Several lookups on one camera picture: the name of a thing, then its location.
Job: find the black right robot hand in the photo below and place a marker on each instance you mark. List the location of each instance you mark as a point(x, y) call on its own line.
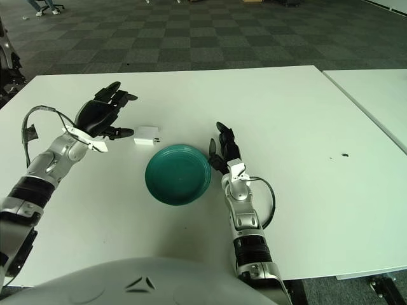
point(230, 149)

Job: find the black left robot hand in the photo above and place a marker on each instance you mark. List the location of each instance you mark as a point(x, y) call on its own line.
point(95, 114)

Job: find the white charger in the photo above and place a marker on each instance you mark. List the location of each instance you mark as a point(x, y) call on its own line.
point(144, 136)

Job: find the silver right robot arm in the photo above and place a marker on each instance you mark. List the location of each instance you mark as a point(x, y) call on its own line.
point(241, 190)

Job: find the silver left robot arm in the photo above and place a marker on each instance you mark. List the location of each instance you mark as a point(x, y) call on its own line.
point(60, 152)

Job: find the green plate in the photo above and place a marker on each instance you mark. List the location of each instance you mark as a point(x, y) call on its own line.
point(178, 178)

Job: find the seated person in jeans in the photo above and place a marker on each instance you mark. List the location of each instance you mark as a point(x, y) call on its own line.
point(33, 4)

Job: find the grey robot torso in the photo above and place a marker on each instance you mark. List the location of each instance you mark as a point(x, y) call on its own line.
point(95, 286)

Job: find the black table foot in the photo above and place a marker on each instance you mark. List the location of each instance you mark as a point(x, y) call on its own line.
point(384, 286)

